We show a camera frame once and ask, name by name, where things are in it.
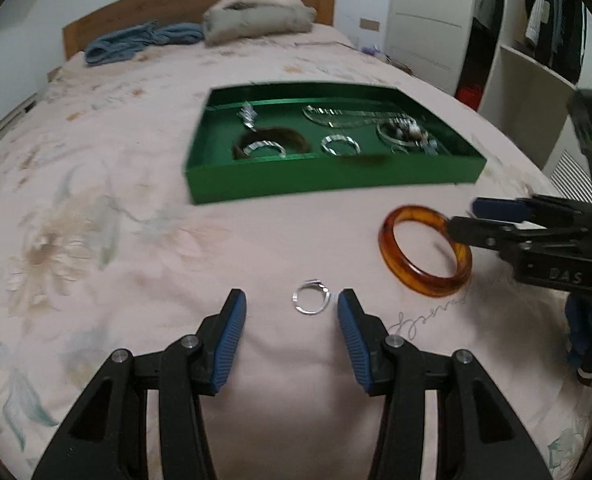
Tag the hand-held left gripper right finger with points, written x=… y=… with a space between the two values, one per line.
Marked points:
x=353 y=345

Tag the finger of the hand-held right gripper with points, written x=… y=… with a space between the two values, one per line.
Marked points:
x=476 y=232
x=496 y=208

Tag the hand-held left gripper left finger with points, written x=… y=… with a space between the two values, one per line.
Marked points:
x=231 y=340

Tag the amber bangle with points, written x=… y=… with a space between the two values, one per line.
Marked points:
x=411 y=276

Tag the green tray box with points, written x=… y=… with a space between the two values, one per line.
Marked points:
x=326 y=180

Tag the white slatted panel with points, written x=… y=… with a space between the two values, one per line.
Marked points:
x=571 y=177

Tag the white wardrobe shelf unit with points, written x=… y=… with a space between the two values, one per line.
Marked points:
x=521 y=100

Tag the red box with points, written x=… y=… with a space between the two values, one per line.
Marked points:
x=468 y=95

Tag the floral pink bedsheet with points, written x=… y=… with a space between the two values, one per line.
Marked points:
x=126 y=240

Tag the white wardrobe with clothes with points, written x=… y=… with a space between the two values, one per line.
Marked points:
x=551 y=25

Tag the purple tissue pack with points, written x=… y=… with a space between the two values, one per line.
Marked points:
x=374 y=51

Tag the white wardrobe door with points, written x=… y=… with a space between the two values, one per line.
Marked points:
x=426 y=20

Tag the dark brown bangle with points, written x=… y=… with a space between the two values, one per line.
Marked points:
x=296 y=137

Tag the silver pendant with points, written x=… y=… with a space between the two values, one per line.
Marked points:
x=248 y=116

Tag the grey fur-trimmed cushion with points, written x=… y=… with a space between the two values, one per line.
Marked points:
x=261 y=17

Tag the blue crumpled cloth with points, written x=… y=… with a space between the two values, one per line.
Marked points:
x=126 y=45

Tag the wooden headboard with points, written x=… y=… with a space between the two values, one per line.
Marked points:
x=176 y=5

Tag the beige wall socket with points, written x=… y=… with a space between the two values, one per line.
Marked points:
x=369 y=24

